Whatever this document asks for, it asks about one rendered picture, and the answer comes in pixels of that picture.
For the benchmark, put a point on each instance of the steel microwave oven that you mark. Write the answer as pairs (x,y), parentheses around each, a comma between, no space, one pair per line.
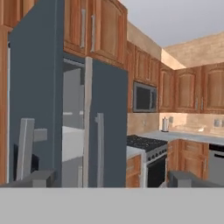
(144,97)

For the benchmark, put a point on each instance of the grey wall socket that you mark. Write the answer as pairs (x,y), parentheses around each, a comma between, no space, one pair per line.
(217,122)
(171,119)

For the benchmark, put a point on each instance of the small wooden base cupboard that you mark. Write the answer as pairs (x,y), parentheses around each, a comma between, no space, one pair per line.
(133,172)

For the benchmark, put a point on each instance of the steel stove with black hob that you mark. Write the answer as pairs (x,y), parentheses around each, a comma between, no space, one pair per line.
(151,157)

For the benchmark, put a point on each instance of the wooden base cupboard run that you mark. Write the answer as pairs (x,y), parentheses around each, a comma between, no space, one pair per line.
(189,157)

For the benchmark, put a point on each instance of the fridge body with pale shelves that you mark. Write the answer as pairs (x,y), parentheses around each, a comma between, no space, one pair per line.
(73,116)

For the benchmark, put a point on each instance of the dark blue-grey freezer door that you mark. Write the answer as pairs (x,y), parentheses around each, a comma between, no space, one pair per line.
(38,81)

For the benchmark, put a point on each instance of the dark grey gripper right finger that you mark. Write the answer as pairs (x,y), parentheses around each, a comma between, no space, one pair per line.
(179,179)

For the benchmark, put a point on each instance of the white paper towel roll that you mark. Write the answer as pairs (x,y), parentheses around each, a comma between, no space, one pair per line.
(165,124)

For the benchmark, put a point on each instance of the dark blue-grey fridge door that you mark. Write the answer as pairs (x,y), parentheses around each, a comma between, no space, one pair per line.
(112,96)

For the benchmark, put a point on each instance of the wide wooden cupboard door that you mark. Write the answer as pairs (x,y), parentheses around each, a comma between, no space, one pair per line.
(109,29)

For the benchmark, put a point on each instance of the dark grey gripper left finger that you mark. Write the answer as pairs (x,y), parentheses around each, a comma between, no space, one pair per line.
(42,178)

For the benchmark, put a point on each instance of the wooden wall cupboard run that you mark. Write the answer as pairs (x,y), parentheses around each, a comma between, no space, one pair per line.
(186,87)

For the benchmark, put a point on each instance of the narrow wooden cupboard door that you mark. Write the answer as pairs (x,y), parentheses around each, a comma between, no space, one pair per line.
(73,26)

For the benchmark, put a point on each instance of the steel dishwasher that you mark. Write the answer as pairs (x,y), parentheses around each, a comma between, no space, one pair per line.
(216,164)

